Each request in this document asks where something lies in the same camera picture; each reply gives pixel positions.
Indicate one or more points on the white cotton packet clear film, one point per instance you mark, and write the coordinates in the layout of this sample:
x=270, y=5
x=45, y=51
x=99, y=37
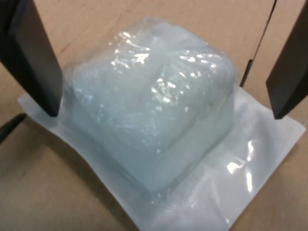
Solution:
x=149, y=108

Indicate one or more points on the brown cardboard sheet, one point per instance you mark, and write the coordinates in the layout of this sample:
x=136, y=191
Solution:
x=84, y=24

